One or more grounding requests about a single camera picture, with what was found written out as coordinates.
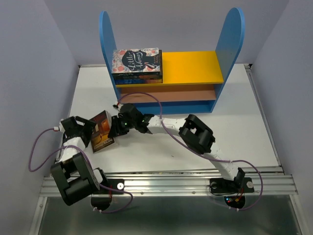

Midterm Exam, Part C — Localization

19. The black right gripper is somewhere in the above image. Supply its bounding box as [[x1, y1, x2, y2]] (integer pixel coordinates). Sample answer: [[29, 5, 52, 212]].
[[108, 114, 136, 137]]

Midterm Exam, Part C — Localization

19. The dark red book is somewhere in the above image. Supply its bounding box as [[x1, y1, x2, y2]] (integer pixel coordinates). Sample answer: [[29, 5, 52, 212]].
[[90, 110, 116, 153]]

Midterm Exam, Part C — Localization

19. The Three Days to See book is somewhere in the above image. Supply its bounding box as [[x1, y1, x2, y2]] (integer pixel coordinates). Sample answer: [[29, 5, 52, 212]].
[[114, 78, 163, 83]]

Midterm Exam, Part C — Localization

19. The A Tale of Two Cities book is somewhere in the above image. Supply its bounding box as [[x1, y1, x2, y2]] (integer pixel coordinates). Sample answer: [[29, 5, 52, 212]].
[[112, 49, 163, 79]]

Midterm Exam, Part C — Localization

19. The Little Women floral book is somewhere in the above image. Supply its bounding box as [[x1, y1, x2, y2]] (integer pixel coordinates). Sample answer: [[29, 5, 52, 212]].
[[111, 47, 160, 75]]

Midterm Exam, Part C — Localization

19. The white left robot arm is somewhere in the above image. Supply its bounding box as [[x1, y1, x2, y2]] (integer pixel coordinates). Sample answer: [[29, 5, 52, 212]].
[[50, 116, 109, 206]]

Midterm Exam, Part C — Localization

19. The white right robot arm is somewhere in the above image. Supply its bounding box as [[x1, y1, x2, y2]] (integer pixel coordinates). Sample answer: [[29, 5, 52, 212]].
[[109, 101, 245, 191]]

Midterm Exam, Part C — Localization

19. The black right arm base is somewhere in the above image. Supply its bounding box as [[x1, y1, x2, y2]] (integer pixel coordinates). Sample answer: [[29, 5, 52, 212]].
[[208, 167, 255, 210]]

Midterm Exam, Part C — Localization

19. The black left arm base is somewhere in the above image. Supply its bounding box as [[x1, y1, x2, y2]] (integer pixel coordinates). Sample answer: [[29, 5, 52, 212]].
[[90, 167, 125, 211]]

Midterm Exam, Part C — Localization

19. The blue yellow wooden bookshelf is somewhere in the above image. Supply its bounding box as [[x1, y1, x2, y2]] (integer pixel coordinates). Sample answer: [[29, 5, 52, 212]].
[[99, 7, 246, 114]]

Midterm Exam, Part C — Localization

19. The aluminium mounting rail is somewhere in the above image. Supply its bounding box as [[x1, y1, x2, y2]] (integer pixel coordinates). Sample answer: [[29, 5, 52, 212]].
[[39, 167, 299, 196]]

